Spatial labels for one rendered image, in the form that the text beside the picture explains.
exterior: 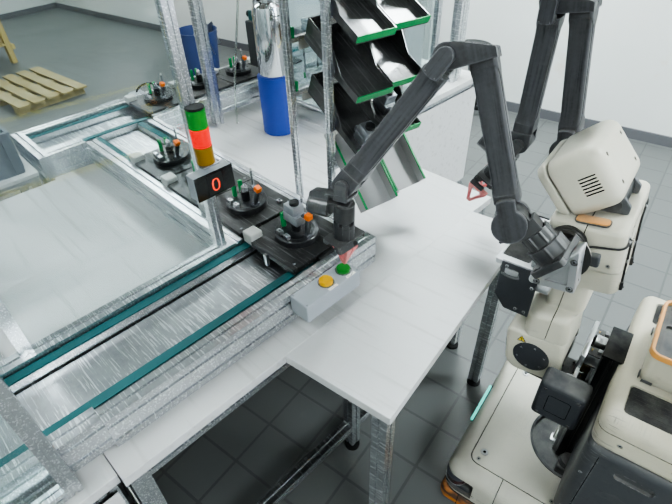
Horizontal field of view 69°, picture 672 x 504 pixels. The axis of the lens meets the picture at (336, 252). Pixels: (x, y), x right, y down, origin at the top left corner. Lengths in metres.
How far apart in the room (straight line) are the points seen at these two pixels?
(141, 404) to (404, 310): 0.73
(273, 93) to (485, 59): 1.37
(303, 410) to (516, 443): 0.89
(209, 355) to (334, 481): 0.99
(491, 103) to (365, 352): 0.69
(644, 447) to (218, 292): 1.16
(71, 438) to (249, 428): 1.14
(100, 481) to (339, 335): 0.65
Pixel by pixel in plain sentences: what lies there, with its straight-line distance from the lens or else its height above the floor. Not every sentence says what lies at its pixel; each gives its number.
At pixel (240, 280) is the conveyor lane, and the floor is 0.92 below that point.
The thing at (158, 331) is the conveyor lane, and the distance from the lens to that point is 1.41.
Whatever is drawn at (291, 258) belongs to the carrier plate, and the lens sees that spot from 1.45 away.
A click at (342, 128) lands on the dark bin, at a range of 1.52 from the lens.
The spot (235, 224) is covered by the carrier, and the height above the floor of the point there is 0.97.
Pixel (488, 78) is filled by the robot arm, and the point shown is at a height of 1.53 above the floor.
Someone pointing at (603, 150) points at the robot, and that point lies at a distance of 1.22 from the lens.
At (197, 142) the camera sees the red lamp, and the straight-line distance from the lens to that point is 1.33.
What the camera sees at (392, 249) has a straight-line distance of 1.65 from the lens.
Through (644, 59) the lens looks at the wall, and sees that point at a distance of 4.60.
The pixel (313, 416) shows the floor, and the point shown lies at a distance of 2.24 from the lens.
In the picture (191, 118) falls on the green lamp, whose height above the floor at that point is 1.39.
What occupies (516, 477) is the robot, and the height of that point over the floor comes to 0.28.
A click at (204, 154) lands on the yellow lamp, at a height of 1.30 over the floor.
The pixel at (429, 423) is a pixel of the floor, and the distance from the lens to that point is 2.24.
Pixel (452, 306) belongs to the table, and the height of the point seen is 0.86.
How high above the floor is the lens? 1.90
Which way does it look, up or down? 39 degrees down
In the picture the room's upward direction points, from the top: 2 degrees counter-clockwise
